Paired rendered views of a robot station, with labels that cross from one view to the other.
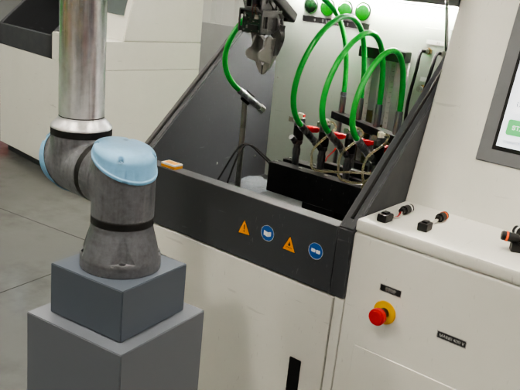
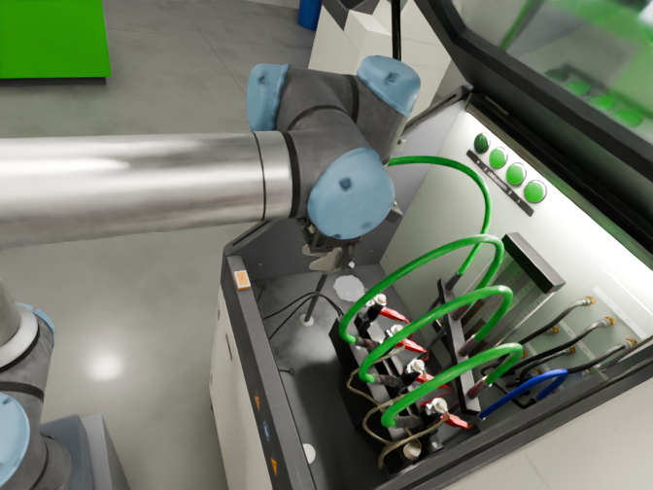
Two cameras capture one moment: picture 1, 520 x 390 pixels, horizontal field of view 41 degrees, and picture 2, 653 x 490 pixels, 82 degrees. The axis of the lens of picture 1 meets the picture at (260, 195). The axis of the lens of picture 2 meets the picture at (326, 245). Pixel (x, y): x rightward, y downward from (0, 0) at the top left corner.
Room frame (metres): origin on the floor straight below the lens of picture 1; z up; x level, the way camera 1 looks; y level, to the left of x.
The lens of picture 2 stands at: (1.25, -0.09, 1.71)
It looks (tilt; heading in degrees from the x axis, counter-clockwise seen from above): 42 degrees down; 16
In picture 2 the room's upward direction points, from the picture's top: 20 degrees clockwise
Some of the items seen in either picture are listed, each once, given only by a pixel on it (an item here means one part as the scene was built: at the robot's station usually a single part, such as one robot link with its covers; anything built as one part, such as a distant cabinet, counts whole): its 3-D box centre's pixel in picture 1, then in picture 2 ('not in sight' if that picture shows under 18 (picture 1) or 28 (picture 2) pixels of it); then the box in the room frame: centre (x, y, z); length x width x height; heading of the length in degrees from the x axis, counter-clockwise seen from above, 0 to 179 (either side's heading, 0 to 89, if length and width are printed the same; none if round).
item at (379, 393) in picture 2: (328, 200); (373, 390); (1.75, -0.18, 0.91); 0.34 x 0.10 x 0.15; 53
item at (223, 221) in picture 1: (233, 219); (260, 374); (1.64, 0.06, 0.87); 0.62 x 0.04 x 0.16; 53
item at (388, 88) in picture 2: not in sight; (375, 111); (1.68, 0.03, 1.53); 0.09 x 0.08 x 0.11; 139
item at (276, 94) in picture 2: not in sight; (303, 112); (1.60, 0.09, 1.53); 0.11 x 0.11 x 0.08; 49
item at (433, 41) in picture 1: (435, 89); (567, 347); (1.89, -0.44, 1.20); 0.13 x 0.03 x 0.31; 53
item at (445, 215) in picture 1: (433, 220); not in sight; (1.41, -0.37, 0.99); 0.12 x 0.02 x 0.02; 145
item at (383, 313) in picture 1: (380, 315); not in sight; (1.33, -0.27, 0.80); 0.05 x 0.04 x 0.05; 53
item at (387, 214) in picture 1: (396, 212); not in sight; (1.44, -0.30, 0.99); 0.12 x 0.02 x 0.02; 140
